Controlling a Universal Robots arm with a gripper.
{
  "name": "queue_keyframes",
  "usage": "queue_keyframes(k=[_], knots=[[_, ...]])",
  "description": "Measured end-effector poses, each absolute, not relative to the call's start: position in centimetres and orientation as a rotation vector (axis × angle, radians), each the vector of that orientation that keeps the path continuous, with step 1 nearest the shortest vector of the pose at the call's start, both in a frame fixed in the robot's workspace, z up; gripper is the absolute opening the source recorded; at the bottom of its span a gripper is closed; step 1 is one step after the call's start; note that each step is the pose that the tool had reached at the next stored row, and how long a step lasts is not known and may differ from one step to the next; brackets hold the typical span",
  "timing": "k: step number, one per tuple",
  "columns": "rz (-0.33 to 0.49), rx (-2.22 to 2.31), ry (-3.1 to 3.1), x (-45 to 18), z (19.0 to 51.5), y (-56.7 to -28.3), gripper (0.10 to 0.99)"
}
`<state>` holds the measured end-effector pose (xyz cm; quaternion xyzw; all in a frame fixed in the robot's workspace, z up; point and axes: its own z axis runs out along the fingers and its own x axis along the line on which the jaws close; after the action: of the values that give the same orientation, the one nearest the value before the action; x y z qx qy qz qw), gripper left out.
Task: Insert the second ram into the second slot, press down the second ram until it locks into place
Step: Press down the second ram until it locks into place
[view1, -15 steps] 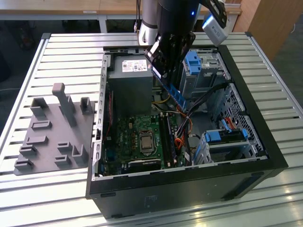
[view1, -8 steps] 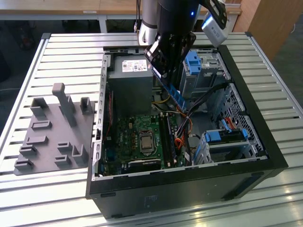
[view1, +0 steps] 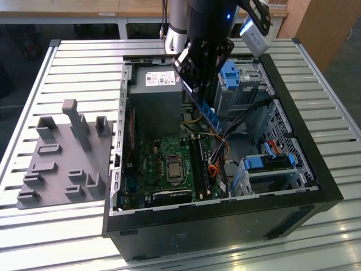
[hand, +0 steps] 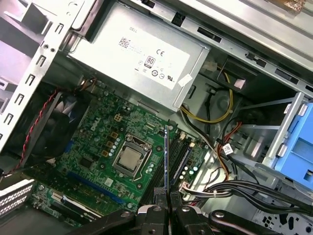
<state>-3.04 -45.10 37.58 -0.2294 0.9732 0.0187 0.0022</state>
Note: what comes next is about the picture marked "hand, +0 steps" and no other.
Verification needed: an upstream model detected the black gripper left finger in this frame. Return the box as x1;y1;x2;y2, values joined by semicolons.
96;187;170;235

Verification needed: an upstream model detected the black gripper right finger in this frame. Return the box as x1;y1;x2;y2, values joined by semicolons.
170;191;269;235

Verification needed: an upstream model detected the blue RAM stick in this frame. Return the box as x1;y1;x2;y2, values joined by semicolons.
164;124;171;194

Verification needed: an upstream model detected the black RAM slot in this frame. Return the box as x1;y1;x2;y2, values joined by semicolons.
169;138;183;183

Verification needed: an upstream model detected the blue expansion slot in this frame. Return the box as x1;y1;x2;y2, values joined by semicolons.
67;170;126;207

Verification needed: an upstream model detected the locking lever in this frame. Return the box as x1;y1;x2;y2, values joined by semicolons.
132;144;151;182

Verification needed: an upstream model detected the silver CPU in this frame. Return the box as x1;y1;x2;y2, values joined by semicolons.
116;146;145;170

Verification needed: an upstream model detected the CPU socket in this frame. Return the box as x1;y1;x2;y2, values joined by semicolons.
111;133;152;180

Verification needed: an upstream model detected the green motherboard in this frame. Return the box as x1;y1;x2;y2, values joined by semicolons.
22;85;213;221

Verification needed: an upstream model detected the black case fan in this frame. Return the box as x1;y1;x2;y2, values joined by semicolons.
9;90;91;167

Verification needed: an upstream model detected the blue disk carrier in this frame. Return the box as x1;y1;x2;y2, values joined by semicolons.
273;102;313;182

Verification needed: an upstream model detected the gray power supply unit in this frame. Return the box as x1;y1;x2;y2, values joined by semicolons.
67;2;212;113

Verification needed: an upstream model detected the black PC case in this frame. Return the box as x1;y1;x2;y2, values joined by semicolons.
0;0;313;235

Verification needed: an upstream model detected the orange wire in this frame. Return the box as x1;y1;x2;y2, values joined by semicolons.
216;144;235;177

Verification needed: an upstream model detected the black cable bundle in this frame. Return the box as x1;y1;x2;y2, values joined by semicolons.
180;181;313;216

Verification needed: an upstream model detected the white cable label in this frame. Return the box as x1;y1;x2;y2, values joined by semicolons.
221;144;236;154

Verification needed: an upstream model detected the yellow wire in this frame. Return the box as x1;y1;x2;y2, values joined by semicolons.
179;73;234;123

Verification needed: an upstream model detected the red black twisted wire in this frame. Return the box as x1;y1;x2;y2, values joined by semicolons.
0;89;62;176

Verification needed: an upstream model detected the perforated metal slot bracket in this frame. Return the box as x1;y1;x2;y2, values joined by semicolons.
0;178;35;209

